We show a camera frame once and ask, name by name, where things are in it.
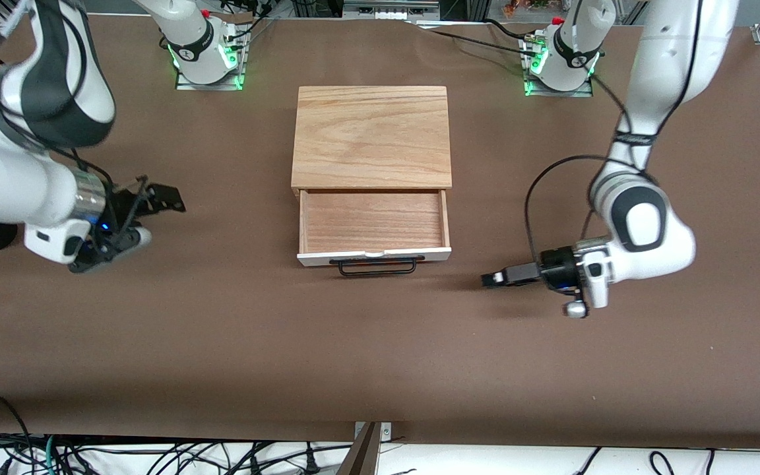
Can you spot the white-fronted wooden drawer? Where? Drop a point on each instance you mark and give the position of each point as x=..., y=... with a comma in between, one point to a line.
x=373, y=221

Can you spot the silver mounting bracket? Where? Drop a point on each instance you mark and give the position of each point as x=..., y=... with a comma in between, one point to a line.
x=386, y=432

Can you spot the grey equipment box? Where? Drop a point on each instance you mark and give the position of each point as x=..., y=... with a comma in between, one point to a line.
x=386, y=10

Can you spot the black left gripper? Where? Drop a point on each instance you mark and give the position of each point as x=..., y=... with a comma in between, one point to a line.
x=555, y=266

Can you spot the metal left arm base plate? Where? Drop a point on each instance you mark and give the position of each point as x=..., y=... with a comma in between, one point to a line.
x=530, y=82

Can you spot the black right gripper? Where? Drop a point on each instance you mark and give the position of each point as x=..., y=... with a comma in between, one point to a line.
x=121, y=207

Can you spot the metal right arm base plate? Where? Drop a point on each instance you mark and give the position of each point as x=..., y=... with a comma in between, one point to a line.
x=240, y=66

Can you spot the dark slanted pole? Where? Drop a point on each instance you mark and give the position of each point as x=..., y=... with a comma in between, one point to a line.
x=361, y=458

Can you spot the wooden drawer cabinet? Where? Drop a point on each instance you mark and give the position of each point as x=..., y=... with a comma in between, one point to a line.
x=370, y=132

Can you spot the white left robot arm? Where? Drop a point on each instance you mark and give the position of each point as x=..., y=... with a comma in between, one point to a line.
x=644, y=224

